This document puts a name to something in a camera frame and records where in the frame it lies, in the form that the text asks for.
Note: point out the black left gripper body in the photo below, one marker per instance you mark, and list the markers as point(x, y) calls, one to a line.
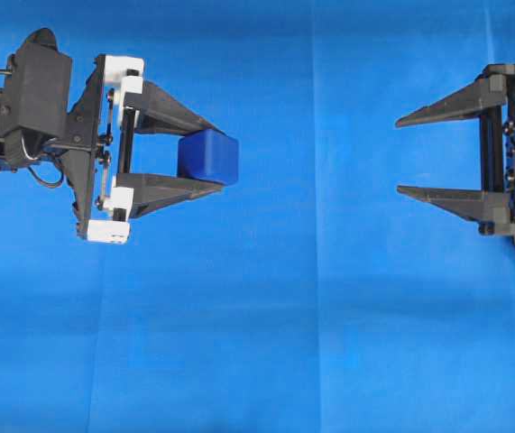
point(83, 148)

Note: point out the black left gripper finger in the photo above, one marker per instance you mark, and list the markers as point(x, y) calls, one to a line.
point(152, 192)
point(160, 113)

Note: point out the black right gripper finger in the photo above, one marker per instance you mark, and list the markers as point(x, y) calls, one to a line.
point(490, 210)
point(466, 103)

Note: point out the blue block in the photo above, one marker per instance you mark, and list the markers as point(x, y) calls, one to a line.
point(209, 156)

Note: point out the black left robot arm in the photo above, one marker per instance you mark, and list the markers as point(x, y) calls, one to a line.
point(116, 130)

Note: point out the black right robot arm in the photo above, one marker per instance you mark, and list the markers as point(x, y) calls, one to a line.
point(491, 100)

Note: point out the blue table cloth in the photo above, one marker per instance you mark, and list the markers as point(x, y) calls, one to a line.
point(308, 297)

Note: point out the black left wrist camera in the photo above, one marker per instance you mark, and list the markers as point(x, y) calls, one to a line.
point(35, 98)

